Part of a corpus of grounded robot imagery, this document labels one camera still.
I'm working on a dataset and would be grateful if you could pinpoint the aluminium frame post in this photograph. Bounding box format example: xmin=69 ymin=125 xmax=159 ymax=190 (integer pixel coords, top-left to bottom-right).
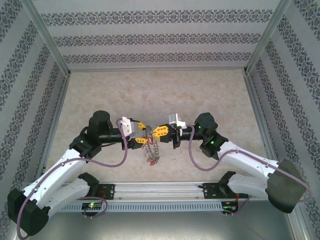
xmin=27 ymin=0 xmax=71 ymax=76
xmin=243 ymin=0 xmax=293 ymax=75

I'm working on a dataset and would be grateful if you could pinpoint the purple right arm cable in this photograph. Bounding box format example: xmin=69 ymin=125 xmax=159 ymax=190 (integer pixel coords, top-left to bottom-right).
xmin=187 ymin=124 xmax=313 ymax=216

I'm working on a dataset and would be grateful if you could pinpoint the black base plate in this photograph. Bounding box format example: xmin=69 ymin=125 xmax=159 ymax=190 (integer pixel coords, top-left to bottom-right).
xmin=98 ymin=183 xmax=116 ymax=201
xmin=202 ymin=182 xmax=225 ymax=200

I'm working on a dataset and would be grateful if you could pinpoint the aluminium mounting rail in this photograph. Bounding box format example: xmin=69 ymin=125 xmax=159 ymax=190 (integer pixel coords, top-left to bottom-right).
xmin=62 ymin=181 xmax=270 ymax=201

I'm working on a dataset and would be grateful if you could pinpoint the right circuit board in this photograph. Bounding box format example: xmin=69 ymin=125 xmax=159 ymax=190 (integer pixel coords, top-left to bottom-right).
xmin=222 ymin=203 xmax=238 ymax=214

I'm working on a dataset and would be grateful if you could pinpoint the silver keyring chain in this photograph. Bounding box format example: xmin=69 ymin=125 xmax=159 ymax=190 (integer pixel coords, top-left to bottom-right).
xmin=141 ymin=123 xmax=161 ymax=167

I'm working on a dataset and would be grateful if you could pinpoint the grey metal panel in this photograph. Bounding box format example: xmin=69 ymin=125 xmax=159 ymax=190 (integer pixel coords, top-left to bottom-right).
xmin=23 ymin=212 xmax=305 ymax=240

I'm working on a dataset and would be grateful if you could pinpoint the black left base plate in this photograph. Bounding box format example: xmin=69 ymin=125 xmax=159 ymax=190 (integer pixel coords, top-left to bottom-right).
xmin=98 ymin=183 xmax=116 ymax=201

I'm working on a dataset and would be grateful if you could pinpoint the aluminium side rail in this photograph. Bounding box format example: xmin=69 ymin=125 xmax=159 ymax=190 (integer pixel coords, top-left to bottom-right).
xmin=243 ymin=72 xmax=286 ymax=166
xmin=37 ymin=72 xmax=71 ymax=181

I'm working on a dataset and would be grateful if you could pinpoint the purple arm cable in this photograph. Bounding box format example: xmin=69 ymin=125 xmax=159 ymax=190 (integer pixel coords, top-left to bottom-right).
xmin=16 ymin=118 xmax=130 ymax=240
xmin=187 ymin=124 xmax=313 ymax=216

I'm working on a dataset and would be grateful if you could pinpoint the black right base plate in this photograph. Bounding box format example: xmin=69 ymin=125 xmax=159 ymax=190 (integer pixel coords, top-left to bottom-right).
xmin=202 ymin=182 xmax=225 ymax=200

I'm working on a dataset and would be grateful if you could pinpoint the slotted white cable duct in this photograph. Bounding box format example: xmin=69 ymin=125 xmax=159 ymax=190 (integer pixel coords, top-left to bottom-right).
xmin=62 ymin=201 xmax=224 ymax=213

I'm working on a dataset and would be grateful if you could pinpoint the circuit board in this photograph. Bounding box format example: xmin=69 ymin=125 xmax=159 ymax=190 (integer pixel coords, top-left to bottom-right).
xmin=82 ymin=201 xmax=103 ymax=211
xmin=222 ymin=203 xmax=238 ymax=214

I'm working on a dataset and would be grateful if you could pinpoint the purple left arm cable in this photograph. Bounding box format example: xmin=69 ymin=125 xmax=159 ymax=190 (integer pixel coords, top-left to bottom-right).
xmin=16 ymin=118 xmax=130 ymax=240

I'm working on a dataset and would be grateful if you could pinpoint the left circuit board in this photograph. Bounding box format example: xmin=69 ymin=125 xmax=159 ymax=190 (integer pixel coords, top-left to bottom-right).
xmin=82 ymin=201 xmax=103 ymax=211

